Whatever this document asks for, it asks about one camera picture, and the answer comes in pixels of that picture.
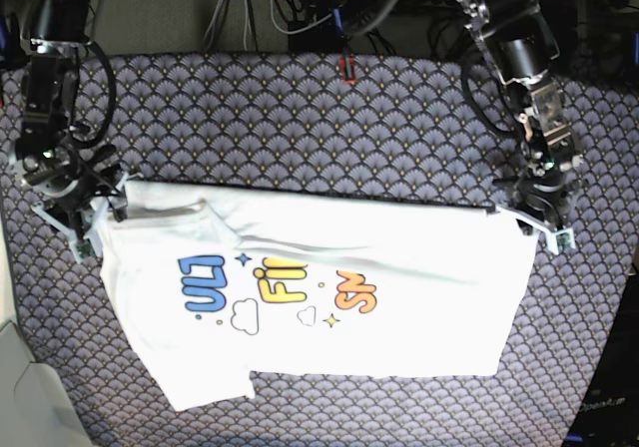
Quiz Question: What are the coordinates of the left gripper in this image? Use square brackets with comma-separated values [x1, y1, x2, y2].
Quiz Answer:
[496, 170, 583, 253]

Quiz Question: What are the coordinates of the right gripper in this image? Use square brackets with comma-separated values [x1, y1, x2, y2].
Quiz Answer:
[12, 144, 125, 263]

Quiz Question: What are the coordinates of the white printed T-shirt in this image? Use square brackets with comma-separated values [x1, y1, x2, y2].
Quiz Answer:
[98, 182, 538, 411]

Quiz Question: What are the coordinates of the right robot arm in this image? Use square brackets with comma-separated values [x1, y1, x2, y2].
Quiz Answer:
[2, 0, 538, 276]

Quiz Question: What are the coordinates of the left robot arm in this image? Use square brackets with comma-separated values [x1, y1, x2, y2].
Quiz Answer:
[108, 0, 582, 253]

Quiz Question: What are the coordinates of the patterned grey table cloth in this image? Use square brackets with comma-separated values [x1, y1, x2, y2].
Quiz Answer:
[1, 54, 638, 446]

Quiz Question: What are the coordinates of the red clamp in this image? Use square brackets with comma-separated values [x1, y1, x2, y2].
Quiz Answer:
[338, 55, 356, 85]

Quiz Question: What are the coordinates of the black OpenArm box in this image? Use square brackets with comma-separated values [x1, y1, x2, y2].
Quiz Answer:
[563, 275, 638, 446]

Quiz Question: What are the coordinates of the white cables bundle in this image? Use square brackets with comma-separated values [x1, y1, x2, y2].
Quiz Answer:
[149, 0, 335, 52]

